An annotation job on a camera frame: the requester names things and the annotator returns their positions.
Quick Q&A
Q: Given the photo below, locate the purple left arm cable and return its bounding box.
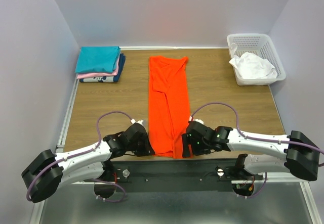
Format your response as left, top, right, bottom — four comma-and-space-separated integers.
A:
26, 110, 136, 203

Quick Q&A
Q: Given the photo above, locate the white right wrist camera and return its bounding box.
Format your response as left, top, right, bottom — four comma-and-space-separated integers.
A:
189, 116, 204, 124

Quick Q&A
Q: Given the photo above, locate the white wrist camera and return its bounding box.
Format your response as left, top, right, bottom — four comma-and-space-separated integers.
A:
130, 118, 145, 127
189, 116, 204, 124

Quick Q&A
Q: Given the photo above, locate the navy blue folded t shirt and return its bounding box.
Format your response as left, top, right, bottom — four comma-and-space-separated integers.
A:
79, 54, 126, 83

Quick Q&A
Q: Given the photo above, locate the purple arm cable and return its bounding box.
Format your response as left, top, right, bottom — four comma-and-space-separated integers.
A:
26, 110, 136, 203
189, 102, 324, 199

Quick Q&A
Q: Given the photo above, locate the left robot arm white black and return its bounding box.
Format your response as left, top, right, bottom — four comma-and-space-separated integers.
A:
21, 122, 155, 203

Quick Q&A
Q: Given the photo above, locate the orange t shirt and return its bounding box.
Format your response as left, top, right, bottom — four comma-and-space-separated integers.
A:
148, 56, 190, 159

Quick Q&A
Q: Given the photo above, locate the pink folded t shirt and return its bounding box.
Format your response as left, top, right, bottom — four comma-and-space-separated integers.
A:
77, 57, 119, 79

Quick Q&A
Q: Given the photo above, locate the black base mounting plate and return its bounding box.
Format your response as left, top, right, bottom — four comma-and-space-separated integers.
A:
98, 159, 263, 193

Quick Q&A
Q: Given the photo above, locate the white plastic laundry basket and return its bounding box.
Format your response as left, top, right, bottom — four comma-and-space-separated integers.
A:
227, 33, 286, 86

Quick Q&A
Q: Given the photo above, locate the teal folded t shirt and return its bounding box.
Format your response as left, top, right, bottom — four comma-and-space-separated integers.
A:
75, 46, 120, 74

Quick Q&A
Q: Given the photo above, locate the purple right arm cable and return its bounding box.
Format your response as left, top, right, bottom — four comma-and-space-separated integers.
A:
189, 102, 324, 199

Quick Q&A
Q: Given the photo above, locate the white crumpled t shirt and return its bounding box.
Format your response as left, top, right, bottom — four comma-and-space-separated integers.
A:
229, 43, 282, 86

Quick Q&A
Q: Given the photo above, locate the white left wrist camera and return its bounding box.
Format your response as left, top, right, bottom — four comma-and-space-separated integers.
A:
130, 118, 145, 127

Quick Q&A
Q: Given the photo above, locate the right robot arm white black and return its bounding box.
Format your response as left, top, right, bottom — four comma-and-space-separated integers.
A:
182, 120, 320, 182

